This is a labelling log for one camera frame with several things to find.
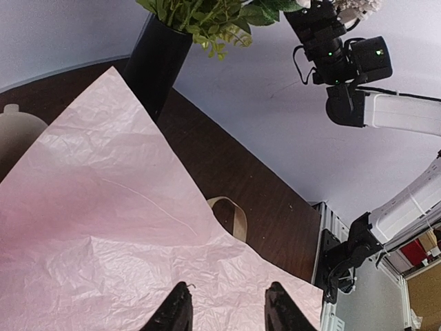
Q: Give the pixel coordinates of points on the blue hydrangea flower bunch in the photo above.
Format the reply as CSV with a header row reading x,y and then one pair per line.
x,y
364,7

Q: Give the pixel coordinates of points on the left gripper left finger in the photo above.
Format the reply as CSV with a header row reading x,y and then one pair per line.
x,y
175,313

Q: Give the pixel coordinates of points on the tan satin ribbon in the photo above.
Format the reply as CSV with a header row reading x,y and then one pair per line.
x,y
240,224

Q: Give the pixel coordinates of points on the black cylindrical vase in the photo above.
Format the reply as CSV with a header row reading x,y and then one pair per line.
x,y
155,63

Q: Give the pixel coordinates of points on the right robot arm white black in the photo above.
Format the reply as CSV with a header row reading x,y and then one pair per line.
x,y
356,170

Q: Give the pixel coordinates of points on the beige floral mug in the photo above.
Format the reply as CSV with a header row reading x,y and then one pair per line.
x,y
19,130

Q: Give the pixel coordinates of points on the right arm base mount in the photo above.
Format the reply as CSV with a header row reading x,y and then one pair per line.
x,y
336,258

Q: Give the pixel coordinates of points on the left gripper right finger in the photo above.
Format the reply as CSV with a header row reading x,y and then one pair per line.
x,y
282,313

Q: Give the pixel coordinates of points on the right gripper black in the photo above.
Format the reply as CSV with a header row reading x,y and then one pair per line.
x,y
316,24

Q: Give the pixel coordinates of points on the green fern white flower bunch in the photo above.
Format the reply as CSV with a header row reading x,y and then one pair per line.
x,y
214,24

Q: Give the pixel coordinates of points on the pink wrapping paper sheet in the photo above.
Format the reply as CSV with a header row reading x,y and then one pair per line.
x,y
100,220

